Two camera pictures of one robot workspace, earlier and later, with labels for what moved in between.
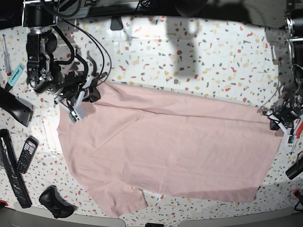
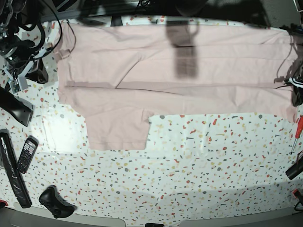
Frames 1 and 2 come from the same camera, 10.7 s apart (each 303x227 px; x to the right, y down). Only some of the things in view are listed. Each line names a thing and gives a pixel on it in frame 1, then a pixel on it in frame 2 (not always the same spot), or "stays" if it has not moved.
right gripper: (285, 111) → (297, 95)
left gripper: (73, 82) → (17, 60)
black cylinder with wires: (293, 171) stays
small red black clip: (296, 192) stays
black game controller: (59, 208) stays
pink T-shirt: (132, 140) → (119, 75)
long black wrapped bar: (14, 173) stays
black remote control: (28, 150) stays
